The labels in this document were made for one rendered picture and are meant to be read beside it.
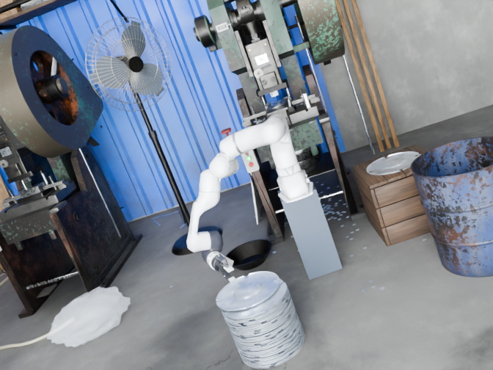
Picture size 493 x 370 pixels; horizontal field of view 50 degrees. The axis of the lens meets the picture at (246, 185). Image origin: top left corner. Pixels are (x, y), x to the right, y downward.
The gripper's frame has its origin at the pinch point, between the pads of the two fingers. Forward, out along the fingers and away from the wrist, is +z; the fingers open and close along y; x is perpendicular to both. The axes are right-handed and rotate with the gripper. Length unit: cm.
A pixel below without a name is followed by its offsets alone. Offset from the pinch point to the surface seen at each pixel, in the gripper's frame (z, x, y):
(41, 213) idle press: -134, -76, 36
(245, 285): 17.7, 0.8, 0.8
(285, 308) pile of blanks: 40.0, 8.2, -5.5
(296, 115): -64, 84, 45
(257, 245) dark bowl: -65, 35, -20
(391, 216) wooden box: 5, 87, -7
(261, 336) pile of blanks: 42.6, -5.8, -10.0
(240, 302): 28.5, -6.3, 0.0
